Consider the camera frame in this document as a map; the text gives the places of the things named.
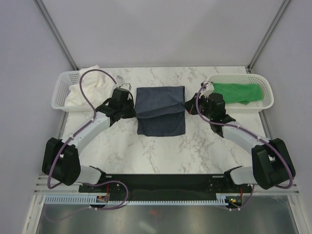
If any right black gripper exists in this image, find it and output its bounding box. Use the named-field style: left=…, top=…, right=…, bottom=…
left=182, top=93, right=214, bottom=120

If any dark blue towel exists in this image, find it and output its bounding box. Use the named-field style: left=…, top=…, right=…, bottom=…
left=135, top=86, right=186, bottom=137

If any white towel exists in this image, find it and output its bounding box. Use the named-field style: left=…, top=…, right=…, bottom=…
left=64, top=65, right=121, bottom=112

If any green towel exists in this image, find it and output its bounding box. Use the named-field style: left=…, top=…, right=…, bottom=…
left=213, top=83, right=263, bottom=105

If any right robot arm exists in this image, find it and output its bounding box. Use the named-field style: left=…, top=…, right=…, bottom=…
left=183, top=93, right=295, bottom=192

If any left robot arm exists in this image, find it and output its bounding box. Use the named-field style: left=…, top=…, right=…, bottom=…
left=42, top=83, right=136, bottom=192

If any left white plastic basket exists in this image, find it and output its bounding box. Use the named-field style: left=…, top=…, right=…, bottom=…
left=50, top=71, right=115, bottom=113

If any white plastic basket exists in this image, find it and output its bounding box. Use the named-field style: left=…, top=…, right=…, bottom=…
left=208, top=74, right=274, bottom=114
left=50, top=71, right=115, bottom=113

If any right white plastic basket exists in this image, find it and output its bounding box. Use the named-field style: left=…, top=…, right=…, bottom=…
left=208, top=74, right=274, bottom=114

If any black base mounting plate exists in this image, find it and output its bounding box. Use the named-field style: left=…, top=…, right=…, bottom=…
left=78, top=173, right=252, bottom=202

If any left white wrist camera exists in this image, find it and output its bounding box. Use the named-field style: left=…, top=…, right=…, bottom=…
left=120, top=83, right=132, bottom=92

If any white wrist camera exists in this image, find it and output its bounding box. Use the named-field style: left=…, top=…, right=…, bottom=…
left=199, top=81, right=214, bottom=98
left=120, top=83, right=132, bottom=92

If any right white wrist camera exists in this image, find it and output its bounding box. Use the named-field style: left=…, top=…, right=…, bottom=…
left=199, top=81, right=214, bottom=98

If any white slotted cable duct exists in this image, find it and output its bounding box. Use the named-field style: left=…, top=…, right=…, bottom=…
left=45, top=192, right=252, bottom=206

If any right aluminium frame post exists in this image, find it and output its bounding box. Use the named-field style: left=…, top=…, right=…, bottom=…
left=245, top=0, right=292, bottom=74

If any aluminium extrusion rail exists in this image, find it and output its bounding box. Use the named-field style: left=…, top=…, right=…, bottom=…
left=34, top=173, right=300, bottom=195

